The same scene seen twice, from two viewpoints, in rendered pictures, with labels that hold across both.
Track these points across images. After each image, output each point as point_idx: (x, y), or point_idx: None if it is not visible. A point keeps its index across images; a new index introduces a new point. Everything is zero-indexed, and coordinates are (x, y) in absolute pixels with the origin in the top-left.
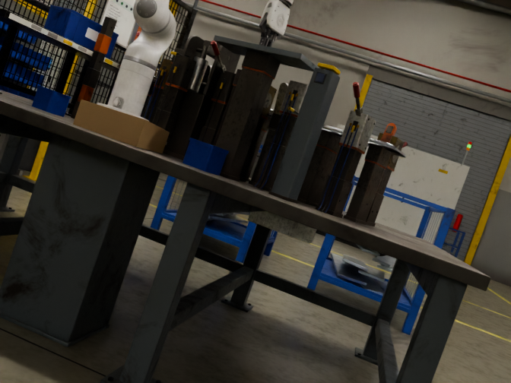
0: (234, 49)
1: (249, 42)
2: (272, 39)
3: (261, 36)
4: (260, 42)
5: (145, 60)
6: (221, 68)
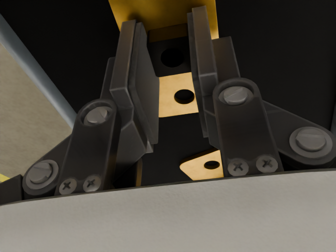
0: None
1: (0, 38)
2: (220, 153)
3: (87, 110)
4: (106, 76)
5: None
6: None
